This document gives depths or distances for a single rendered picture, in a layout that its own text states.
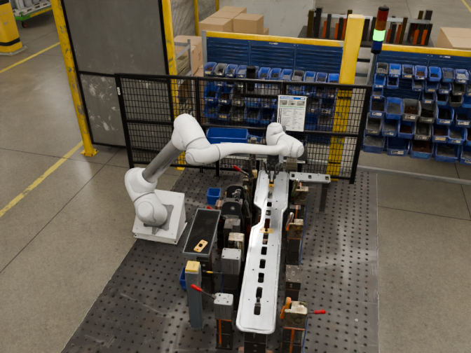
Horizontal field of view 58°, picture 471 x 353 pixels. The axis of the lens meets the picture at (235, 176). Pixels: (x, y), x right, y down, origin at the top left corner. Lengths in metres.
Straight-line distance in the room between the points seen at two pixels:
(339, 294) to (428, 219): 2.12
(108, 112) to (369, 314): 3.60
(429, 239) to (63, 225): 3.48
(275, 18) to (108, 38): 4.97
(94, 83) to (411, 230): 3.62
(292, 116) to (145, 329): 1.82
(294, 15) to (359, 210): 6.18
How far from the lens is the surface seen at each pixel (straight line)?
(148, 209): 2.71
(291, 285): 2.30
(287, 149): 2.58
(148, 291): 2.70
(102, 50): 4.81
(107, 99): 5.02
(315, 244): 2.98
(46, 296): 3.85
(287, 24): 9.06
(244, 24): 6.96
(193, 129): 2.41
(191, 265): 2.16
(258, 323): 2.13
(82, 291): 3.79
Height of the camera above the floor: 2.70
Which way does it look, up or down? 34 degrees down
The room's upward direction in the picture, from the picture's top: straight up
